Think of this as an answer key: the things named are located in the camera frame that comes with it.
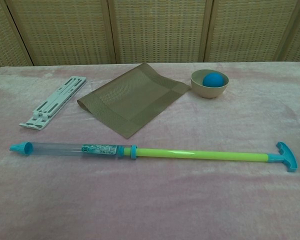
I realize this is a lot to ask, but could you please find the green and blue water pump toy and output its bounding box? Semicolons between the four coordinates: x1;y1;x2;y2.
9;141;299;173

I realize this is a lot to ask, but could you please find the brown woven placemat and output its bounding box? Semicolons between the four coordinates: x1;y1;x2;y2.
76;63;191;139

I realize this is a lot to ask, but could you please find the beige bowl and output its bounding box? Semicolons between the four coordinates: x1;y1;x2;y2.
190;69;230;99

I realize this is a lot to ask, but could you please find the blue ball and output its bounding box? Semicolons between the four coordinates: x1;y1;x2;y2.
202;72;225;88

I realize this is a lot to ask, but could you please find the pink tablecloth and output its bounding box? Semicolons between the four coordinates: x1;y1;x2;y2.
0;61;300;240

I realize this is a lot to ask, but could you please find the bamboo folding screen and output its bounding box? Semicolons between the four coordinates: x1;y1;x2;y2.
0;0;300;72

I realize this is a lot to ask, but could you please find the white folding laptop stand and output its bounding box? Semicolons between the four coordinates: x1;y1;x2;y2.
18;76;87;131

